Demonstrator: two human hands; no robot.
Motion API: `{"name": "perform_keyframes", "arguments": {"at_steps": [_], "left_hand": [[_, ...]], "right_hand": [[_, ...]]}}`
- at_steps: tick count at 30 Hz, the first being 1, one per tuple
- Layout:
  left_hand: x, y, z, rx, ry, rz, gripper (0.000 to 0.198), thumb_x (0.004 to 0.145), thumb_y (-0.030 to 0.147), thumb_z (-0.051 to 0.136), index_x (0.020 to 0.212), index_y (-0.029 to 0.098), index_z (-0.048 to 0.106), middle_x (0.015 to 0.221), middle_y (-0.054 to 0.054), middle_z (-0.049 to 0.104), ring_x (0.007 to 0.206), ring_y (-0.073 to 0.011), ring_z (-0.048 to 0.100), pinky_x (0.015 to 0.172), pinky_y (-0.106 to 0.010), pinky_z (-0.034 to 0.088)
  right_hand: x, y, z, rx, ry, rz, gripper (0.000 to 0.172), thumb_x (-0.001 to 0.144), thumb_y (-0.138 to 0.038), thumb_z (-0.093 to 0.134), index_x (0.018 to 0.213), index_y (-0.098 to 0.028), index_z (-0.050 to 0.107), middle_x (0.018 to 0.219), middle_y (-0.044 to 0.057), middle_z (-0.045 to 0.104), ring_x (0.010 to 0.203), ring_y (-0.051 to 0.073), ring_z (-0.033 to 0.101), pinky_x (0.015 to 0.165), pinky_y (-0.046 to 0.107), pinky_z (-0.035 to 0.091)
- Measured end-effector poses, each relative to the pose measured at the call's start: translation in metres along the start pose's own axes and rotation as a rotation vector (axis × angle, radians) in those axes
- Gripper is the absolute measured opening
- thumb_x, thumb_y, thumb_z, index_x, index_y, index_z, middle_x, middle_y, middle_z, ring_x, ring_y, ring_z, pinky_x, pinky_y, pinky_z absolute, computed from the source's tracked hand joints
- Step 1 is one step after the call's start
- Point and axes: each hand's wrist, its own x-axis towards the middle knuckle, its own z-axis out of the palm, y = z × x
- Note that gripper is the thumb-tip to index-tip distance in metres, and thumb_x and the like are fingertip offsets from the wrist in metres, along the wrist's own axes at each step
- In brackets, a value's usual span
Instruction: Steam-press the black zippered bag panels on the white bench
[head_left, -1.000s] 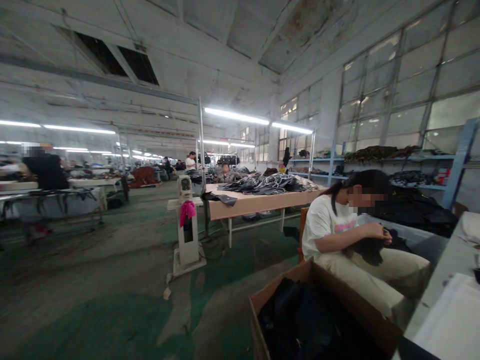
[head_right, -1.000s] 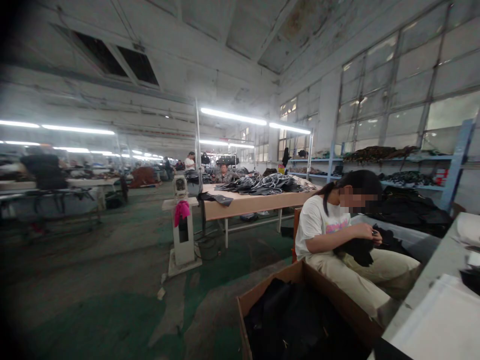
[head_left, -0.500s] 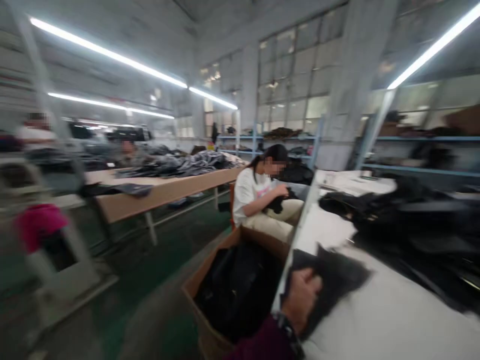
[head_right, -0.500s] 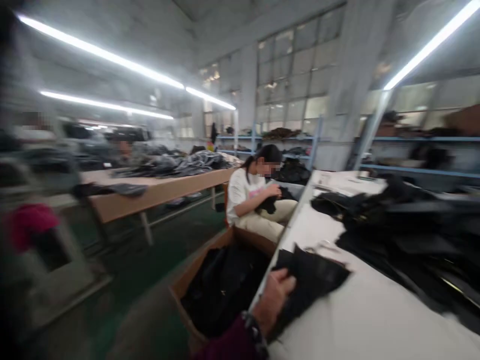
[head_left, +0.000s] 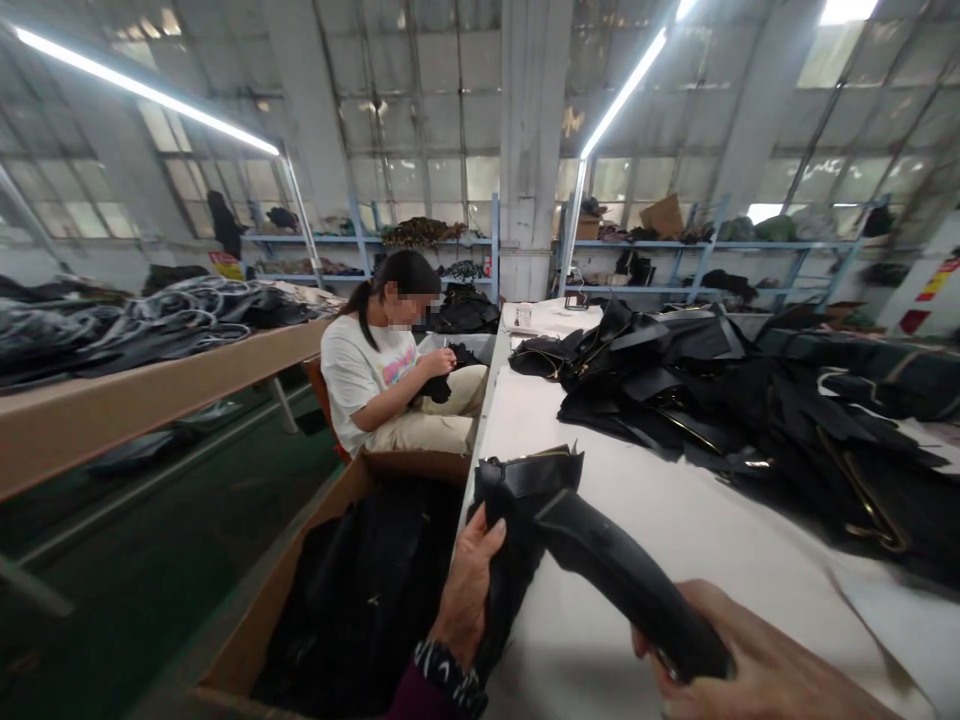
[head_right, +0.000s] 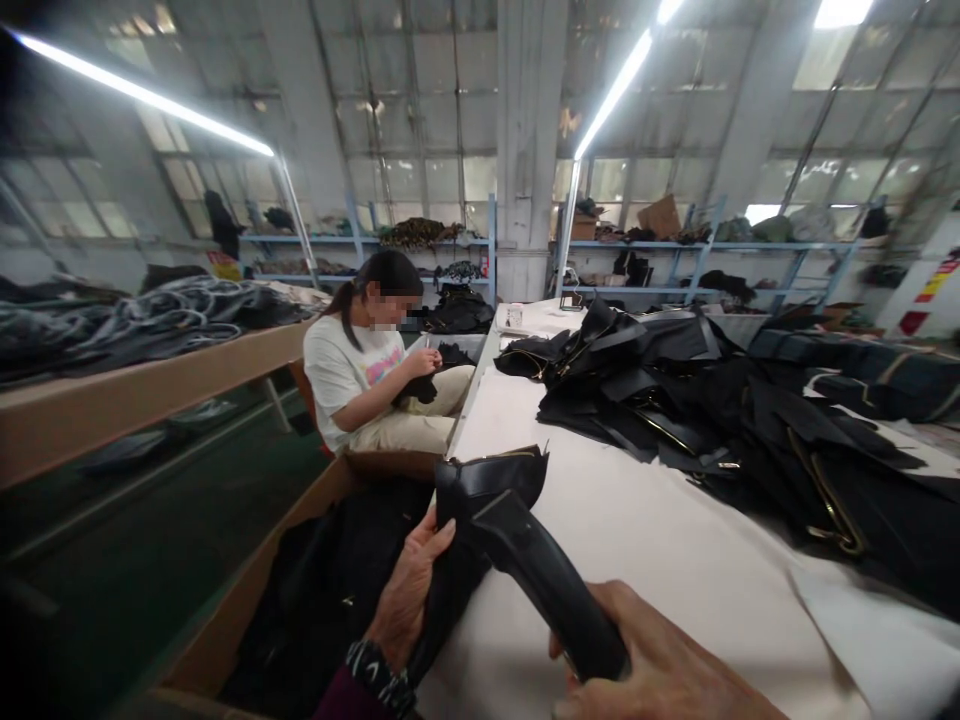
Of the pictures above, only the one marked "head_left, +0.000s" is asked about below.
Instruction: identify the person's left hand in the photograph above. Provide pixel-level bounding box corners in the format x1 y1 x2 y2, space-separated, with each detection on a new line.
437 516 509 674

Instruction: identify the person's right hand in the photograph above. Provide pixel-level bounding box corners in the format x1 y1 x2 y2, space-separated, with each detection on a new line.
632 578 845 720

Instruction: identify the black leather bag piece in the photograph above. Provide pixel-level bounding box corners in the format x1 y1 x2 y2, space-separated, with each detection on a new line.
464 442 741 685

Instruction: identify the white paper sheet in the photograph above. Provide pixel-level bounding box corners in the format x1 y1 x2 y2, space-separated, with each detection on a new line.
824 562 943 720

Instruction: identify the pile of black leather pieces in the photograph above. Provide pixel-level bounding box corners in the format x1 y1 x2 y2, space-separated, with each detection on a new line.
508 298 960 594

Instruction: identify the cardboard box of black pieces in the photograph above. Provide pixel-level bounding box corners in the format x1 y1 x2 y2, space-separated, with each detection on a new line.
191 448 483 720

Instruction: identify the black fabric piece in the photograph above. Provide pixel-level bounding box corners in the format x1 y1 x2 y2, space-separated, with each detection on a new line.
408 341 489 415

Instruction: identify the small white carton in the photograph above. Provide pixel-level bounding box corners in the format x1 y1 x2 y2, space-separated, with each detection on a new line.
500 301 557 336

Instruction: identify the blue metal shelf with goods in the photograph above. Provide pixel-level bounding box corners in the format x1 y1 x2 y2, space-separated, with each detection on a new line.
238 193 502 303
553 191 895 316

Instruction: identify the brown chair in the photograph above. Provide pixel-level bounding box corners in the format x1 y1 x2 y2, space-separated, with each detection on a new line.
303 358 354 463

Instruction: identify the long tube light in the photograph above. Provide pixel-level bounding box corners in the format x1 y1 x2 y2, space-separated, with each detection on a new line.
13 25 281 157
579 0 699 160

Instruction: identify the brown table with grey pieces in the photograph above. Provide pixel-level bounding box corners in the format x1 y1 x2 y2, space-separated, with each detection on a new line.
0 271 343 504

